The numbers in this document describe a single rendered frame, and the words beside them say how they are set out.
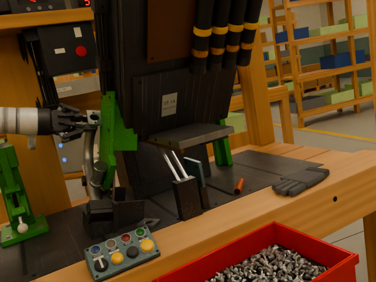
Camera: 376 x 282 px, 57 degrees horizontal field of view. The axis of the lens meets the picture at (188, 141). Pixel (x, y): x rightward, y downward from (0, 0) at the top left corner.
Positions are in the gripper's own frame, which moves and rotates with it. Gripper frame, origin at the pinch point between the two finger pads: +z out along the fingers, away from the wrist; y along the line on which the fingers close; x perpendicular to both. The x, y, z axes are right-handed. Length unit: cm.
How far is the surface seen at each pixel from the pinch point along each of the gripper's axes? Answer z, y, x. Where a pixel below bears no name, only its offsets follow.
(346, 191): 68, -36, -14
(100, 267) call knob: -3.8, -43.6, -4.1
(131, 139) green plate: 9.2, -9.9, -4.9
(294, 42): 379, 315, 139
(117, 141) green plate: 5.3, -10.4, -4.4
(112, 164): 3.2, -17.2, -3.2
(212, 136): 24.0, -21.3, -20.1
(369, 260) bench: 94, -50, 12
